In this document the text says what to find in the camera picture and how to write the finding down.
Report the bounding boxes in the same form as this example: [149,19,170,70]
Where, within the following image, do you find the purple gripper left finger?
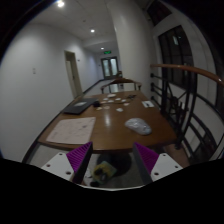
[41,141,94,185]

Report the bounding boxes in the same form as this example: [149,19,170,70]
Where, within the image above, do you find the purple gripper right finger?
[132,141,184,185]

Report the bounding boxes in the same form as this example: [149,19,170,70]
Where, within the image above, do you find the white computer mouse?
[125,118,152,135]

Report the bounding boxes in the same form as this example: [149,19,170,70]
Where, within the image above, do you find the yellow green object on floor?
[92,161,117,184]

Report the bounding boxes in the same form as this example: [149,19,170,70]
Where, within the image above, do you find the wooden table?
[38,91,177,154]

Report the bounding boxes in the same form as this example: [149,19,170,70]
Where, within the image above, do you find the black laptop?
[63,98,98,115]

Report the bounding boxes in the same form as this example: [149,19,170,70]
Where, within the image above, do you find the white card on table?
[142,101,154,108]

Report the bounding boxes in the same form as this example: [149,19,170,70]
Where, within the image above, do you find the wooden chair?
[100,78,142,94]

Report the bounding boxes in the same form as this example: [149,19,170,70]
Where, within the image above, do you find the double glass door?
[101,57,119,79]

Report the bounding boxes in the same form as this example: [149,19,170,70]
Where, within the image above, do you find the side doorway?
[64,51,83,98]

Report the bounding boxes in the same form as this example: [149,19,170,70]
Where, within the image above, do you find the wooden stair handrail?
[150,64,224,88]

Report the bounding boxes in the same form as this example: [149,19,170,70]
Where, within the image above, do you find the green exit sign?
[103,51,112,55]

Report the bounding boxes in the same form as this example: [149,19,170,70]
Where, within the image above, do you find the dark window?
[158,25,194,88]

